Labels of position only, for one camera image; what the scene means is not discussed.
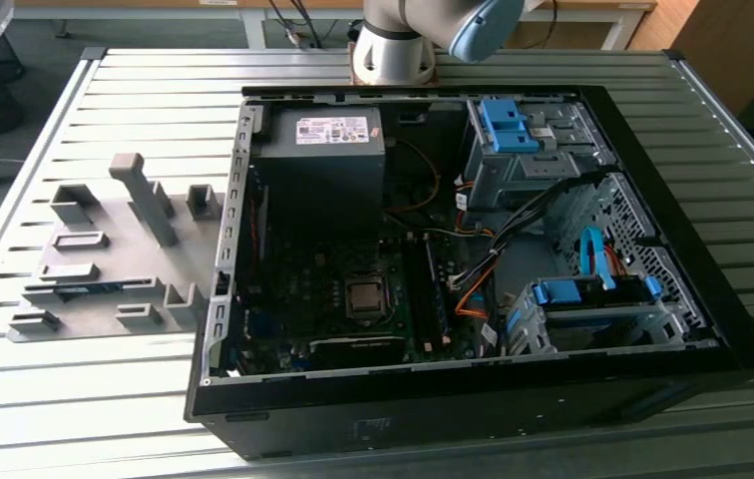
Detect RAM stick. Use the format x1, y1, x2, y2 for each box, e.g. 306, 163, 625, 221
54, 283, 153, 296

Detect grey parts rack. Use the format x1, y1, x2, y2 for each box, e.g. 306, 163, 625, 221
7, 152, 226, 345

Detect grey power supply unit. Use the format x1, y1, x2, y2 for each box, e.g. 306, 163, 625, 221
258, 105, 390, 240

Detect green motherboard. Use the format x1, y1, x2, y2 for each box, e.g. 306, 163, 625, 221
237, 224, 505, 375

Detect silver CPU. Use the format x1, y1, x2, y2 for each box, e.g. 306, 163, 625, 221
349, 281, 386, 313

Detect metal CPU socket cover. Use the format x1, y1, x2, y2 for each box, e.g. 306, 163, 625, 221
342, 271, 393, 320

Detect black graphics card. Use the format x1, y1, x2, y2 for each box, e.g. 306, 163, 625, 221
307, 334, 409, 368

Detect grey metal drive cage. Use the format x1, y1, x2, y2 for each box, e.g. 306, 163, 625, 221
462, 97, 618, 211

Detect hard disk in blue carrier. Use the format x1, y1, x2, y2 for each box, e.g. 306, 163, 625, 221
529, 276, 662, 308

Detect black open PC case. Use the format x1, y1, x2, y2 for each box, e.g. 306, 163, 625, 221
182, 84, 754, 460

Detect grey metal disk bay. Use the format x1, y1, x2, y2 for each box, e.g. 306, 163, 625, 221
502, 286, 708, 356

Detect brown wooden cabinet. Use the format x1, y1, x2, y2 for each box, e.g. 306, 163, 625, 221
629, 0, 754, 119

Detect black cable white plug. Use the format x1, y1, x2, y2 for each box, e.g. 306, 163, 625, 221
267, 0, 326, 51

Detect thin orange wire loop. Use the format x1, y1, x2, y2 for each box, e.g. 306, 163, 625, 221
382, 138, 443, 215

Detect blue drive latch bracket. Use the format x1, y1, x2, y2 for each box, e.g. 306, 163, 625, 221
481, 99, 545, 155

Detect orange yellow power wires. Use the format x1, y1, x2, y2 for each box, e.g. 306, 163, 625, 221
453, 248, 505, 320

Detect blue SATA cable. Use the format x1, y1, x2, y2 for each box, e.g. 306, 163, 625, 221
579, 225, 619, 291

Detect red SATA cable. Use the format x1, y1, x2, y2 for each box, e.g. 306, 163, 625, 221
602, 242, 630, 278

